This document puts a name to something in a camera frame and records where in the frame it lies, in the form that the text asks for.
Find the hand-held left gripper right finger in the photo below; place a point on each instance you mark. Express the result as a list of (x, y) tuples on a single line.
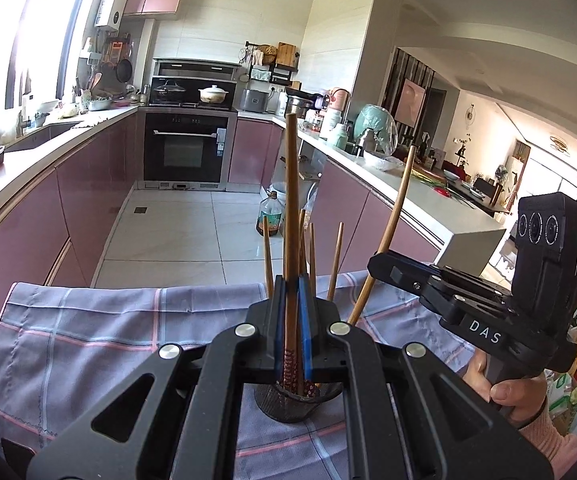
[(304, 330)]

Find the teal lidded jar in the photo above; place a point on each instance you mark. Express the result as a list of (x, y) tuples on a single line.
[(338, 137)]

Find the person's right forearm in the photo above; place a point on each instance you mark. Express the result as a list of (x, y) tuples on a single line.
[(551, 442)]

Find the dining table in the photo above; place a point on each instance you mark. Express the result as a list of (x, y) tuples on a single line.
[(473, 192)]

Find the black chair back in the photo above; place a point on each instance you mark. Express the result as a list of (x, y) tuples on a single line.
[(16, 457)]

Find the wooden cutting board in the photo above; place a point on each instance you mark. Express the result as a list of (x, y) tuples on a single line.
[(286, 54)]

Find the plastic oil bottle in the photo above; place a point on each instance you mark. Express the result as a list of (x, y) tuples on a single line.
[(268, 217)]

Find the pink thermos jug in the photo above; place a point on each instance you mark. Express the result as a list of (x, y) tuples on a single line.
[(339, 100)]

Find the pink lower cabinet run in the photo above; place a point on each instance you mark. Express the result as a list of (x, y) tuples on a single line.
[(43, 220), (353, 195)]

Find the black built-in oven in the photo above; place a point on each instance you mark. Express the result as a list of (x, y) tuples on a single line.
[(183, 155)]

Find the steel range hood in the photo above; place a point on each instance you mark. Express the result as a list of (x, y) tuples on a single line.
[(193, 67)]

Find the black pot glass lid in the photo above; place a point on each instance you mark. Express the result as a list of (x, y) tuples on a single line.
[(170, 92)]

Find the white ceramic pot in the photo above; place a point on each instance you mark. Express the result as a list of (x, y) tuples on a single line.
[(213, 95)]

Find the white bowl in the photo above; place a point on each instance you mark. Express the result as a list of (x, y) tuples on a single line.
[(382, 160)]

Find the wall clock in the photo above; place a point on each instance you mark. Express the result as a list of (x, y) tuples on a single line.
[(469, 114)]

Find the black mesh utensil holder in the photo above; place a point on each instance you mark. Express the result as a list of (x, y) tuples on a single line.
[(273, 405)]

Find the silver countertop appliance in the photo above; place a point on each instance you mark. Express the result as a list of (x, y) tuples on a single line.
[(253, 101)]

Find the teal food cover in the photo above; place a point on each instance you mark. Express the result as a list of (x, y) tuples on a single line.
[(373, 120)]

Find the gold ceiling lamp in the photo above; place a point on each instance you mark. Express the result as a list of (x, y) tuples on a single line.
[(559, 144)]

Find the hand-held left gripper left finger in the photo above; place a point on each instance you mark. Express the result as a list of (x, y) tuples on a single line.
[(279, 330)]

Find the hanging frying pan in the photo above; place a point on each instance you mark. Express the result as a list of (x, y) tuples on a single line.
[(124, 71)]

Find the steel sink faucet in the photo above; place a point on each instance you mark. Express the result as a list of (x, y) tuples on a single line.
[(20, 125)]

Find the grey plaid tablecloth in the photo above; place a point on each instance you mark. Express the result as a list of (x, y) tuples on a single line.
[(93, 340)]

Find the person's right hand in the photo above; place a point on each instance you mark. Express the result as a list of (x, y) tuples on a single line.
[(513, 395)]

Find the white water heater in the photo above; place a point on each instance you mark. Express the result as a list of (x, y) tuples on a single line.
[(113, 2)]

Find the steel pressure cooker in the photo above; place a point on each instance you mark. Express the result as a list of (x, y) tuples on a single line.
[(298, 107)]

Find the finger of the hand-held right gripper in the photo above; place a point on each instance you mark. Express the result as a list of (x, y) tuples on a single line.
[(398, 272)]

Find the black wall rack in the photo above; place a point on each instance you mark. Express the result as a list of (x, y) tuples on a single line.
[(281, 76)]

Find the framed wall picture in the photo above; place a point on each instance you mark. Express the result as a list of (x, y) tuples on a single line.
[(411, 102)]

